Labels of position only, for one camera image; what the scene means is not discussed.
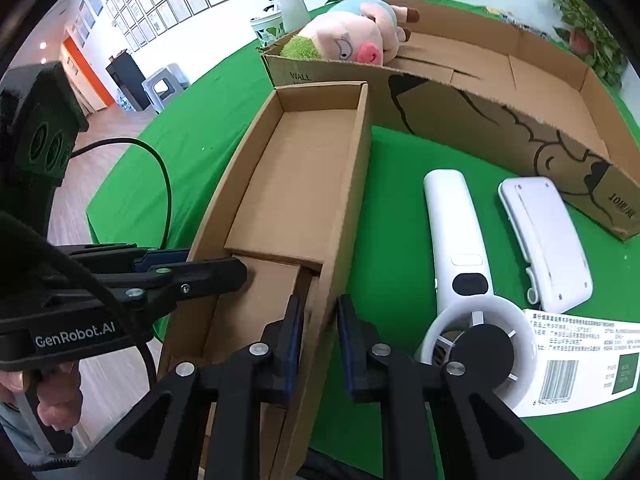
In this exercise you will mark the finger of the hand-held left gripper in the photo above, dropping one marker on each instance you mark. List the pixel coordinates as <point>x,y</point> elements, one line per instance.
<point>165,256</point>
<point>215,275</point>

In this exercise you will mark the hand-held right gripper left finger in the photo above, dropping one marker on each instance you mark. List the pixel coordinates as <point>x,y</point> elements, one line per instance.
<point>294,345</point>

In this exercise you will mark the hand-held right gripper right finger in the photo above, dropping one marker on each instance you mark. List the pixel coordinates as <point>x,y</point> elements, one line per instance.
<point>348,342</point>

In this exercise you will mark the narrow brown cardboard box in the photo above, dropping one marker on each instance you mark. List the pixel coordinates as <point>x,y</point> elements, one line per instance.
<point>300,160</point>

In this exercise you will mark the white handheld fan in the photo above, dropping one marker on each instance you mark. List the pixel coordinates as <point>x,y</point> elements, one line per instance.
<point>450,230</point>

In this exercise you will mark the white plastic case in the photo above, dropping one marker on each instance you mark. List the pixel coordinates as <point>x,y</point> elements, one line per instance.
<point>545,240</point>

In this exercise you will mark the white printed paper box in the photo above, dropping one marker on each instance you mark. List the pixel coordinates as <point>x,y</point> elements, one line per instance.
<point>575,360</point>

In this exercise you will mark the large printed cardboard box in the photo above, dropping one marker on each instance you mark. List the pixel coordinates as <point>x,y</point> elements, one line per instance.
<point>500,125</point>

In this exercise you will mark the person's left hand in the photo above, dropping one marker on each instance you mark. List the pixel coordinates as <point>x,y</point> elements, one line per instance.
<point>57,402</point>

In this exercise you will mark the black cabinet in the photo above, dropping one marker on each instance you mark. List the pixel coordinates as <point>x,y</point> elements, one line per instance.
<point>127,80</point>

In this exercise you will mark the stack of grey plastic stools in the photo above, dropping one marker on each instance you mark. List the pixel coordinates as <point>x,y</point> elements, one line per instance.
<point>165,85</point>

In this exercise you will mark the green tablecloth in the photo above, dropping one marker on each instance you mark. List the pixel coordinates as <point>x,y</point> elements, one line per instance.
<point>400,160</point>

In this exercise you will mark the person's blue jeans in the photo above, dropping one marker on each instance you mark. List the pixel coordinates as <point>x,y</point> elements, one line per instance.
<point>15,430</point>

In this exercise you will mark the patterned ceramic plant pot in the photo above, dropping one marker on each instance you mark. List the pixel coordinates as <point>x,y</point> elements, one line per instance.
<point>265,30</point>

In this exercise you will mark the pink plush pig toy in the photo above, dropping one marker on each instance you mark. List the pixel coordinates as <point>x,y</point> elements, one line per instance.
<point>345,35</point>

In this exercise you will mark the white trash bin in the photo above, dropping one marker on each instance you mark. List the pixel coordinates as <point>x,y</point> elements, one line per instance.
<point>292,10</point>

